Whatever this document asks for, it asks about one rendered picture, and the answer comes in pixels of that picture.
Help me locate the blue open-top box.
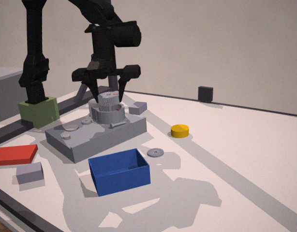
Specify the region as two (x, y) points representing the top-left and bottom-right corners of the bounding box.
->
(88, 148), (150, 197)

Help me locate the grey gear with red arrow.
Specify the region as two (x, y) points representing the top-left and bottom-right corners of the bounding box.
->
(98, 91), (120, 107)

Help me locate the red flat block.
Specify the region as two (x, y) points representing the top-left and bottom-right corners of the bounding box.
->
(0, 145), (38, 166)

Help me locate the short yellow cylinder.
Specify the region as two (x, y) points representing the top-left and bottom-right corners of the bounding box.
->
(171, 124), (189, 138)

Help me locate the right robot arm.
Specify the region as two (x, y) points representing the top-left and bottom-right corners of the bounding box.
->
(18, 0), (141, 104)

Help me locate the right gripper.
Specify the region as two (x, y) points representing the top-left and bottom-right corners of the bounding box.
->
(72, 47), (141, 103)

